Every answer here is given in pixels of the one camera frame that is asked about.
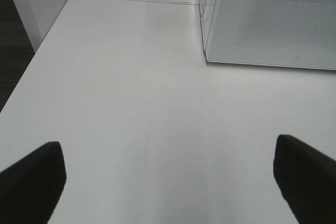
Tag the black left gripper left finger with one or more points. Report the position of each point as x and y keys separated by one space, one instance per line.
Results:
x=31 y=187

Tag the white microwave door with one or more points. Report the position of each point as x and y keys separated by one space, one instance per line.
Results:
x=281 y=33

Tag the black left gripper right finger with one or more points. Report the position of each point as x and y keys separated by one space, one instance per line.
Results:
x=306 y=179

